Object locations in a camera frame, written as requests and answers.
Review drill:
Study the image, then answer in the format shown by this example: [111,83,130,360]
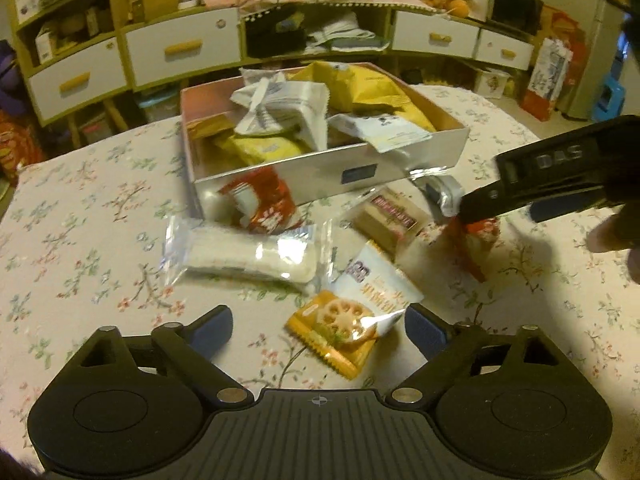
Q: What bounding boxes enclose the printed paper bag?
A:
[520,37,574,122]

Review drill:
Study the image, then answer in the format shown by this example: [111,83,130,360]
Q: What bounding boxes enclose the orange snack packet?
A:
[186,114,237,142]

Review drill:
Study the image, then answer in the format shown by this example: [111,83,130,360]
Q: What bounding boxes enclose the red snack packet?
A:
[219,166,302,234]
[444,215,502,284]

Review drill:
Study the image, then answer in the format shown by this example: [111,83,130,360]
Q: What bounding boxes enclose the small yellow blue-label packet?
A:
[215,132,313,167]

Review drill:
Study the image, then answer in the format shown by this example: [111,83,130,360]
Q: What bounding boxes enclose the brown cake packet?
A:
[349,186,433,263]

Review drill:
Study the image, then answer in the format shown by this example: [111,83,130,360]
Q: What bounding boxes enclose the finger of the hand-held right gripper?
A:
[460,184,532,226]
[530,192,607,224]

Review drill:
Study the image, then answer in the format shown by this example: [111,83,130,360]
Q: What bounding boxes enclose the red paper bag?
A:
[539,4,587,63]

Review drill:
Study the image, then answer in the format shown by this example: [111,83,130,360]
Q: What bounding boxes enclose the yellow toy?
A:
[425,72,473,88]

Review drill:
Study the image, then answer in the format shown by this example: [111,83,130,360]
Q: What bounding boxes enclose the white striped pouch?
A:
[231,70,290,137]
[279,81,331,152]

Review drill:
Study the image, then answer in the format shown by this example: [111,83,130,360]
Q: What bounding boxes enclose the clear storage bin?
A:
[80,112,117,147]
[137,95,182,123]

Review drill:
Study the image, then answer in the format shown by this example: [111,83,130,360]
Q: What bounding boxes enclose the black white appliance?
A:
[492,0,545,37]

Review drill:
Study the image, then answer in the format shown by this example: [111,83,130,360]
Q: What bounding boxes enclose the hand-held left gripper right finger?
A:
[386,304,563,407]

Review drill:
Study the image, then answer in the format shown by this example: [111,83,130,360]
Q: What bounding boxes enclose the long yellow snack bag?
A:
[290,61,353,111]

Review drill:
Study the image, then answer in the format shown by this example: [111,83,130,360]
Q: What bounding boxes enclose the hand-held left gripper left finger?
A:
[72,305,253,411]

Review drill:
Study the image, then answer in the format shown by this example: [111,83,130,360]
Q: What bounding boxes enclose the white flower-print box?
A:
[472,67,513,100]

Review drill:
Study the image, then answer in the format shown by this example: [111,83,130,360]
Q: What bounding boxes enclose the grey refrigerator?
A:
[567,0,628,122]

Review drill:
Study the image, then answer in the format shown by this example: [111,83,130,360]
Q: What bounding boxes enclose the purple plush toy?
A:
[0,40,23,111]

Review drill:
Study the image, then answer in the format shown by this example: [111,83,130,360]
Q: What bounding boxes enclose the silver foil packet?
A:
[410,170,462,219]

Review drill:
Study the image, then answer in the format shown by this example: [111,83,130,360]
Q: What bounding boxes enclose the large yellow chip bag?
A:
[345,71,437,133]

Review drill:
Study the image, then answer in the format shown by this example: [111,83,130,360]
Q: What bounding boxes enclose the blue stool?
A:
[597,74,627,122]

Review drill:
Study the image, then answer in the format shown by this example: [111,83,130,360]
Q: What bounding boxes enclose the wooden box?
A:
[131,0,179,25]

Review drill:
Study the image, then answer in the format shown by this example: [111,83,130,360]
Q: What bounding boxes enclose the small white carton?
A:
[35,27,55,62]

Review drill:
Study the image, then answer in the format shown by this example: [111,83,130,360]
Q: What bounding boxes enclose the orange white cracker packet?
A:
[284,240,423,380]

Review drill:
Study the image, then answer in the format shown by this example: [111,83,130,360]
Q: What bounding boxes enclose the orange printed bag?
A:
[0,110,45,183]

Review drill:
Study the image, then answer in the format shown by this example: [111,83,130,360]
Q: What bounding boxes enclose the wooden shelf cabinet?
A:
[7,0,246,128]

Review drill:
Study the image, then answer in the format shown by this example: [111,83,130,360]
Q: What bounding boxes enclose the wooden low cabinet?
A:
[240,0,538,83]

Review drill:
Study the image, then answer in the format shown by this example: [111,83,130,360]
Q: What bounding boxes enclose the pile of papers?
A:
[305,10,388,53]

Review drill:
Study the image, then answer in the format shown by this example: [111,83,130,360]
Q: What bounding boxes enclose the person's right hand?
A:
[586,200,640,286]

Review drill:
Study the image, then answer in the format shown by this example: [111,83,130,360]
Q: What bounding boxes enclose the white cardboard snack box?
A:
[179,61,472,222]

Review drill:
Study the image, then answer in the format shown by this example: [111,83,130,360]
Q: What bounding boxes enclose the white drawer yellow handle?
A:
[391,10,482,59]
[26,37,127,124]
[121,7,242,89]
[475,30,537,72]

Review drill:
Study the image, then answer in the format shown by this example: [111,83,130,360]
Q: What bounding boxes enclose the clear long bread packet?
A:
[164,216,333,295]

